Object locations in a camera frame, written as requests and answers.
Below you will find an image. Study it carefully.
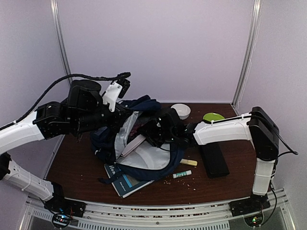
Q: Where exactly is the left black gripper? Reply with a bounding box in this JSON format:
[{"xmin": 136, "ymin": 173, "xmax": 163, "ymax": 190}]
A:
[{"xmin": 72, "ymin": 97, "xmax": 133, "ymax": 134}]

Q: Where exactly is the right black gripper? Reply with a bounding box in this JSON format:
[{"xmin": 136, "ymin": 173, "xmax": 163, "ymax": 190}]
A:
[{"xmin": 138, "ymin": 119, "xmax": 176, "ymax": 147}]

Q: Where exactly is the navy blue backpack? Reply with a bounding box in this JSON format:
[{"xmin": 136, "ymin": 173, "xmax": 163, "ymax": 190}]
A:
[{"xmin": 90, "ymin": 95, "xmax": 188, "ymax": 184}]

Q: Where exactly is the Designer Fate flower book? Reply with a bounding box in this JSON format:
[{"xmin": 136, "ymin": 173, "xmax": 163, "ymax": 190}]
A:
[{"xmin": 121, "ymin": 117, "xmax": 148, "ymax": 158}]

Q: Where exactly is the blue Humor book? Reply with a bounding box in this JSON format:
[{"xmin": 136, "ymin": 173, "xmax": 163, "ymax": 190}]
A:
[{"xmin": 102, "ymin": 164, "xmax": 154, "ymax": 198}]

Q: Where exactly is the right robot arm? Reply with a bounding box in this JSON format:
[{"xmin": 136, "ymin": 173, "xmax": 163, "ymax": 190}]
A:
[{"xmin": 139, "ymin": 106, "xmax": 284, "ymax": 216}]

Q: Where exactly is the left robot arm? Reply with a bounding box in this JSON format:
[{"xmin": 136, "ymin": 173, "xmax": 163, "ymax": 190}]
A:
[{"xmin": 0, "ymin": 79, "xmax": 130, "ymax": 213}]

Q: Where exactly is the white ceramic bowl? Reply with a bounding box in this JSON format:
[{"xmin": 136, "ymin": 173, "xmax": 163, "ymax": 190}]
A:
[{"xmin": 171, "ymin": 103, "xmax": 191, "ymax": 120}]

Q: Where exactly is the yellow highlighter pen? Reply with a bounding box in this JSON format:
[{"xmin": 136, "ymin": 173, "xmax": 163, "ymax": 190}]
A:
[{"xmin": 180, "ymin": 159, "xmax": 198, "ymax": 166}]

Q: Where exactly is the green plate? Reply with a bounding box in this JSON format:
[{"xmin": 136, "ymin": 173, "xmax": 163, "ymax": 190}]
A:
[{"xmin": 203, "ymin": 113, "xmax": 225, "ymax": 122}]

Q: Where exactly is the white green glue stick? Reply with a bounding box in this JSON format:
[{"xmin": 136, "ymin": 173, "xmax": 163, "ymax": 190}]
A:
[{"xmin": 172, "ymin": 170, "xmax": 192, "ymax": 179}]

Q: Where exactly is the black pencil case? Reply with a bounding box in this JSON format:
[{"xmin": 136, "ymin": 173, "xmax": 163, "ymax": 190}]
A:
[{"xmin": 200, "ymin": 143, "xmax": 230, "ymax": 179}]

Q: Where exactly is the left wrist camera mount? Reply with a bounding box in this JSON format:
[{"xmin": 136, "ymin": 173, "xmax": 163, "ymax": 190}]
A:
[{"xmin": 102, "ymin": 79, "xmax": 130, "ymax": 112}]

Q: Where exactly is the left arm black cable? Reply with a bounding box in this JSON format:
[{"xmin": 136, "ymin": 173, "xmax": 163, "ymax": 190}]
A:
[{"xmin": 0, "ymin": 71, "xmax": 131, "ymax": 131}]

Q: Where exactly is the front aluminium rail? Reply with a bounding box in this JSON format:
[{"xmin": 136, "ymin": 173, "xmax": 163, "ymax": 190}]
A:
[{"xmin": 24, "ymin": 195, "xmax": 291, "ymax": 230}]

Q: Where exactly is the right aluminium frame post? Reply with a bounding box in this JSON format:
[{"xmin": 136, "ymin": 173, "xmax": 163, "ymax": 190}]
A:
[{"xmin": 232, "ymin": 0, "xmax": 263, "ymax": 109}]

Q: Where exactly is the aluminium frame post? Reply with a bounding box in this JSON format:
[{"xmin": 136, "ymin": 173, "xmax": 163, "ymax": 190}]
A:
[
  {"xmin": 232, "ymin": 0, "xmax": 263, "ymax": 109},
  {"xmin": 50, "ymin": 0, "xmax": 71, "ymax": 75}
]

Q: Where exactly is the left aluminium frame post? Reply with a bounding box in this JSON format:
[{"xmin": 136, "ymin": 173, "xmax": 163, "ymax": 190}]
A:
[{"xmin": 50, "ymin": 0, "xmax": 71, "ymax": 75}]

